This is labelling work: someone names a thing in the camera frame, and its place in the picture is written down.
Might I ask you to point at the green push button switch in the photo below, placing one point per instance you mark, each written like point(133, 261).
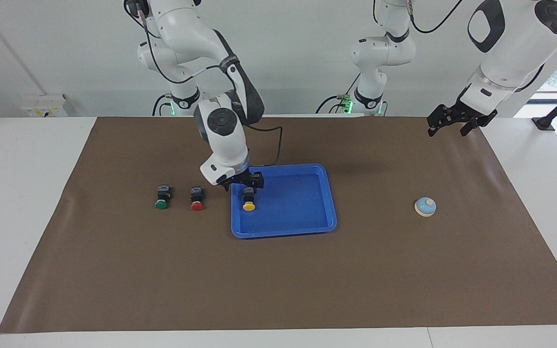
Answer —
point(161, 204)

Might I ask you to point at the blue plastic tray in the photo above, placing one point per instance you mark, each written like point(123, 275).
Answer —
point(298, 212)

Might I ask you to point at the yellow push button switch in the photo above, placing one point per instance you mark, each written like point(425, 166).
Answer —
point(249, 206)

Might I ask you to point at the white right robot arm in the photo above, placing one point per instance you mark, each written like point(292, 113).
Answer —
point(223, 135)

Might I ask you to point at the white wall outlet box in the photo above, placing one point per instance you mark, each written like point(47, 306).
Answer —
point(44, 105)

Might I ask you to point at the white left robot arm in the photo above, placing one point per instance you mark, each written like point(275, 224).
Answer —
point(510, 48)

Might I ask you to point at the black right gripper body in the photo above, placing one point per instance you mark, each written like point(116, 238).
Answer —
point(235, 181)

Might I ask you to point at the brown table mat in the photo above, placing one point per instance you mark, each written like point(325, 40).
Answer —
point(278, 280)

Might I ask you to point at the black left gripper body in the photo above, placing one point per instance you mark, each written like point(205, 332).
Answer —
point(460, 113)

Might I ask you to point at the light blue service bell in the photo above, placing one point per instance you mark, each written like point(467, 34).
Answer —
point(425, 207)

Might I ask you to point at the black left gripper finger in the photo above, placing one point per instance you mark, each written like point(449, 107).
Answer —
point(467, 128)
point(434, 124)

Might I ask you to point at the red push button switch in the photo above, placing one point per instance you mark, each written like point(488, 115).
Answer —
point(197, 205)

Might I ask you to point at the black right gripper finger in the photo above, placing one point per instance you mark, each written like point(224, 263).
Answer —
point(259, 181)
point(245, 185)

